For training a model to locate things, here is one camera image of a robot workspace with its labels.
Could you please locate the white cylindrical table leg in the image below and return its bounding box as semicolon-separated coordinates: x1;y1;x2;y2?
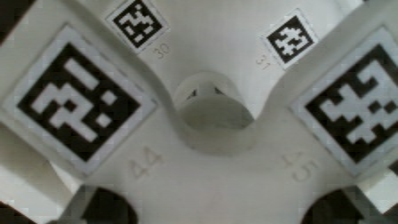
173;71;254;130

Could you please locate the white cross table base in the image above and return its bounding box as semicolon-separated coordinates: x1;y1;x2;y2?
0;0;398;224

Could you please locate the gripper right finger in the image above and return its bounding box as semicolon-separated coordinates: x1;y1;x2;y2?
300;186;398;224

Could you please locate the white round table top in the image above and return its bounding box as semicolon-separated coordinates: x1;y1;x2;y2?
0;0;398;224

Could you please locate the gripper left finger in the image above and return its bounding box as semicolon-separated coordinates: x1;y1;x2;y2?
57;185;139;224

